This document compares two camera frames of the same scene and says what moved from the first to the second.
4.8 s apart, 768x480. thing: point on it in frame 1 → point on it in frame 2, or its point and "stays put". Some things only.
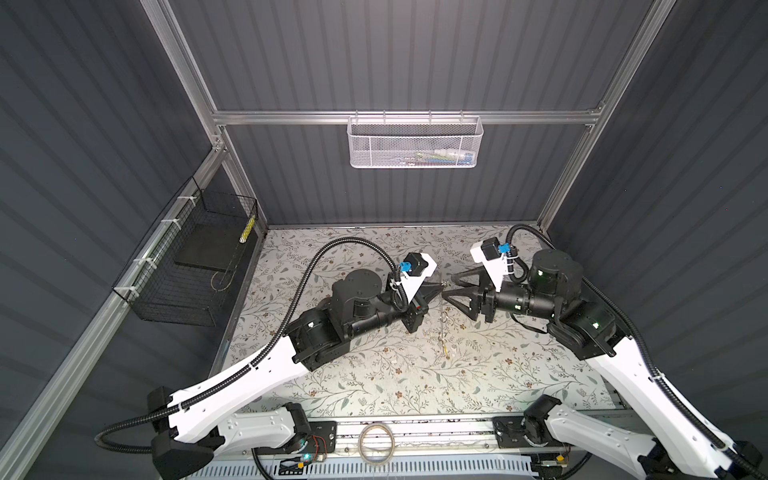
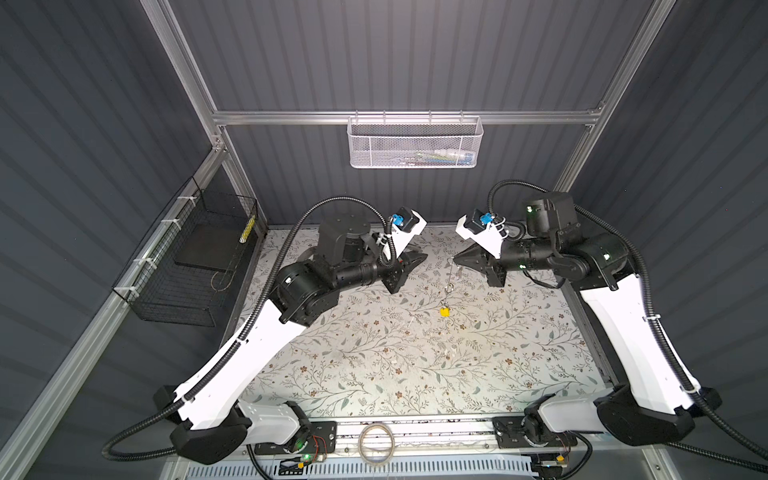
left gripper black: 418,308 → 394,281
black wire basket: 184,270 stays put
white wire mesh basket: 409,142 stays put
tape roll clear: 364,457 stays put
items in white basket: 439,156 stays put
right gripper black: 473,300 → 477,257
